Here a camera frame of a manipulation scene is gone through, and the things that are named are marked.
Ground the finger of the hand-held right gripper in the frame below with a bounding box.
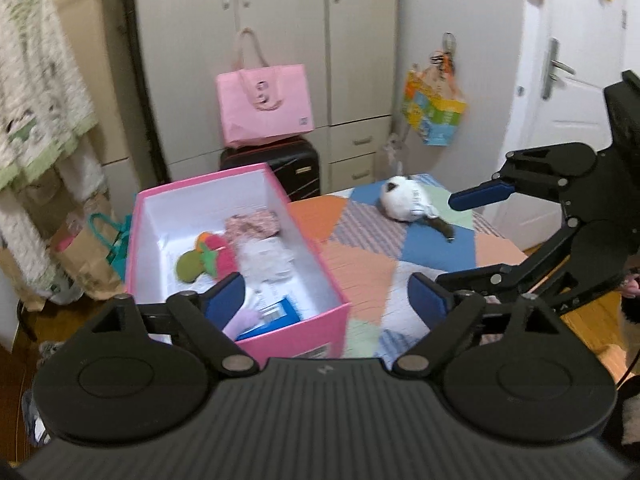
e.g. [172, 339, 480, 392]
[435, 220, 582, 306]
[447, 142, 599, 222]

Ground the white plush toy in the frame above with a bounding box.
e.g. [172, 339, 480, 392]
[377, 175, 457, 242]

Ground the white knit cardigan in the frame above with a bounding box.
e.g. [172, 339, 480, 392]
[0, 0, 99, 192]

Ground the pink cardboard box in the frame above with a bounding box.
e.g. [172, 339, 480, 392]
[124, 162, 351, 369]

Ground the white door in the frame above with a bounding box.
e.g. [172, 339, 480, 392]
[517, 0, 640, 157]

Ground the metal door handle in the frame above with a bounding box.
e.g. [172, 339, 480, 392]
[542, 37, 577, 101]

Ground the black cable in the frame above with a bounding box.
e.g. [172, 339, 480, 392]
[616, 329, 640, 392]

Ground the teal gift bag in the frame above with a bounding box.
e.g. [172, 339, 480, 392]
[89, 212, 134, 282]

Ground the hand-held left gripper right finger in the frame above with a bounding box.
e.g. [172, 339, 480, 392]
[392, 273, 567, 377]

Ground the colourful hanging bag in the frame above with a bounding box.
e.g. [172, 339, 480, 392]
[402, 64, 469, 147]

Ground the pink tote bag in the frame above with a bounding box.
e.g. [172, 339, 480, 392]
[215, 27, 315, 149]

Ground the person's right hand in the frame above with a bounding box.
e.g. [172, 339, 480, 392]
[619, 272, 640, 302]

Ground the beige wardrobe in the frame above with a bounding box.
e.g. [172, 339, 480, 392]
[131, 0, 402, 197]

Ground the green and red toy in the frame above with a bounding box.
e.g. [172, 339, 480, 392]
[199, 239, 239, 279]

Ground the white labelled packet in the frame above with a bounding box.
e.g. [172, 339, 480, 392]
[249, 284, 287, 312]

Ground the blue packet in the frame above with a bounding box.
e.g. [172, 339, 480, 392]
[234, 296, 304, 342]

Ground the colourful patchwork mat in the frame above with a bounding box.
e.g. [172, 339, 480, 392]
[289, 174, 532, 362]

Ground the white mesh bath sponge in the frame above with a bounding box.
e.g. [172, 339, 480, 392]
[237, 236, 297, 287]

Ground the green plush toy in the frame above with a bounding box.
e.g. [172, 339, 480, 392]
[177, 250, 212, 282]

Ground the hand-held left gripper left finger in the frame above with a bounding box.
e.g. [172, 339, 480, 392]
[92, 272, 259, 377]

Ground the brown paper bag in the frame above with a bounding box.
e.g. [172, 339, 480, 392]
[49, 194, 127, 302]

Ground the black suitcase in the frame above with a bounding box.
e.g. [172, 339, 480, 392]
[219, 135, 321, 202]

